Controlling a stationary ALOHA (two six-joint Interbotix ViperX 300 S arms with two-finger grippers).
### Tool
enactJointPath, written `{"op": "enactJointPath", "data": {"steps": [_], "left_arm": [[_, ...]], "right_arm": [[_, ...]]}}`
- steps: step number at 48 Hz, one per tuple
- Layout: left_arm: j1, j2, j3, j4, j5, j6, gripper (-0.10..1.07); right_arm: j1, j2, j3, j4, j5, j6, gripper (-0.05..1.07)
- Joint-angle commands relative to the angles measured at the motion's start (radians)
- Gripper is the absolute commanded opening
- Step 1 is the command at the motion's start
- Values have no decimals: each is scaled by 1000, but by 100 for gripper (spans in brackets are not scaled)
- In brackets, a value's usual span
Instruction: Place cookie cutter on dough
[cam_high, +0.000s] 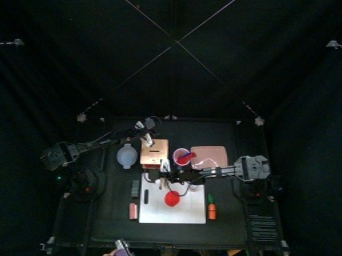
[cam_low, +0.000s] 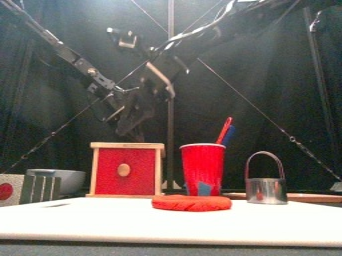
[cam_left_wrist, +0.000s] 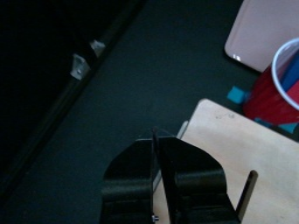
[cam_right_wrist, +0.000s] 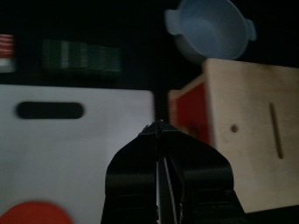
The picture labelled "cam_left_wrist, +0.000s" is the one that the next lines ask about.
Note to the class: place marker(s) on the black aluminium frame rail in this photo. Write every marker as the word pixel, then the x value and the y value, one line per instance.
pixel 74 87

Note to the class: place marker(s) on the red plastic cup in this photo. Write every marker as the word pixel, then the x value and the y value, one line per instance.
pixel 269 102

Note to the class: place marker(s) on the pink plastic tray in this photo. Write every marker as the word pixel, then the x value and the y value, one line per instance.
pixel 265 32

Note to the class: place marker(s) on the wooden cutting board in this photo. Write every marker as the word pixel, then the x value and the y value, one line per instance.
pixel 253 157

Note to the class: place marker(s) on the metal corner bracket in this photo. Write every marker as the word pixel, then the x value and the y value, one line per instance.
pixel 98 47
pixel 79 66

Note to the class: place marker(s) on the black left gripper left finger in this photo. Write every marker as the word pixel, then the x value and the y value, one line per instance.
pixel 128 180

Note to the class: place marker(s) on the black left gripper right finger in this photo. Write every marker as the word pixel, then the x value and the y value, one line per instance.
pixel 194 180

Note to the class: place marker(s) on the teal small block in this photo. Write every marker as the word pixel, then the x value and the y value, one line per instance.
pixel 237 94

